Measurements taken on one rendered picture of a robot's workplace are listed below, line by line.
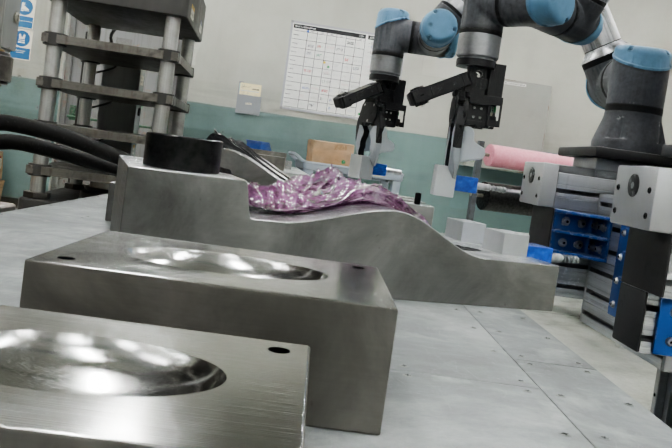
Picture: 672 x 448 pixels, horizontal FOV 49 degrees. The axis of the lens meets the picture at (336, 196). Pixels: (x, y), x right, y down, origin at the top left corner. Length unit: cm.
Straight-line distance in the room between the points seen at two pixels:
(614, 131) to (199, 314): 134
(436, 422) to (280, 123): 725
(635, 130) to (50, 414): 149
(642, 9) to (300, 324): 845
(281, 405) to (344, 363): 15
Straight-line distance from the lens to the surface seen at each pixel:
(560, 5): 129
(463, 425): 46
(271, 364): 31
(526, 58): 819
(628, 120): 165
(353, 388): 41
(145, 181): 74
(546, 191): 158
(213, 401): 26
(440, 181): 132
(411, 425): 45
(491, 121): 132
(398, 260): 81
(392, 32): 174
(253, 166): 115
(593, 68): 181
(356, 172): 172
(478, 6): 134
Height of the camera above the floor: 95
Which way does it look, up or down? 3 degrees down
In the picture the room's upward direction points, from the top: 8 degrees clockwise
